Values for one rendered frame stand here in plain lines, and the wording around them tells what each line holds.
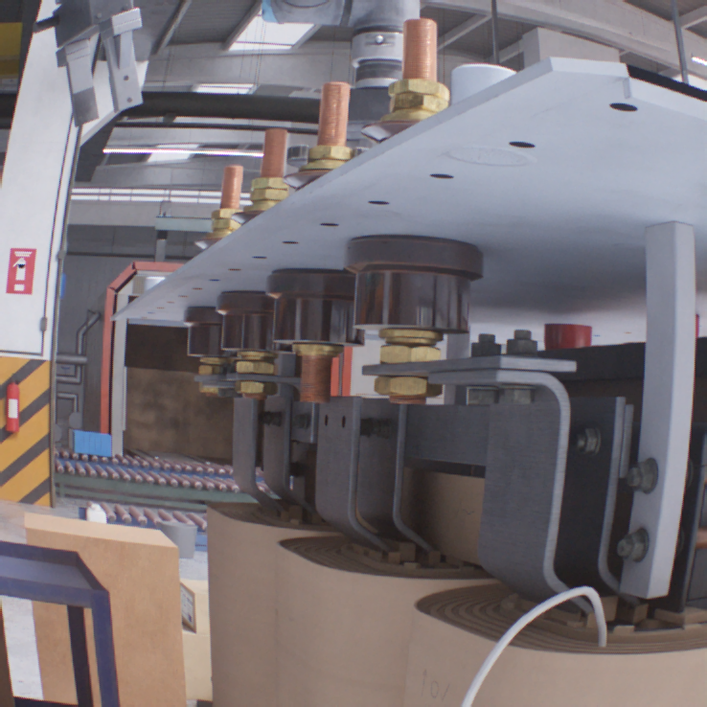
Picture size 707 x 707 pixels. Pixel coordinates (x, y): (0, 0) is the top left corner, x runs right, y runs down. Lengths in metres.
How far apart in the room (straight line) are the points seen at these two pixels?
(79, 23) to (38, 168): 10.58
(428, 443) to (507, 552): 0.33
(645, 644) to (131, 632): 1.79
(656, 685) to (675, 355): 0.23
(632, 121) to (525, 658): 0.36
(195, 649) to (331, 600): 3.22
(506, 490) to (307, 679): 0.44
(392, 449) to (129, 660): 1.35
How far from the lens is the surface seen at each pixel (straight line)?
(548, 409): 0.77
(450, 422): 1.08
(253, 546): 1.53
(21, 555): 2.19
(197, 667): 4.36
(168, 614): 2.42
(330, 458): 1.23
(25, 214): 11.56
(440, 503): 1.22
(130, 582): 2.39
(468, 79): 0.61
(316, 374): 1.22
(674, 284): 0.75
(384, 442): 1.22
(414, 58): 1.00
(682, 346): 0.75
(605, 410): 0.79
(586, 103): 0.49
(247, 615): 1.55
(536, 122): 0.53
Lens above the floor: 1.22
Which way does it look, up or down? 3 degrees up
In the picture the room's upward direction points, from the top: 3 degrees clockwise
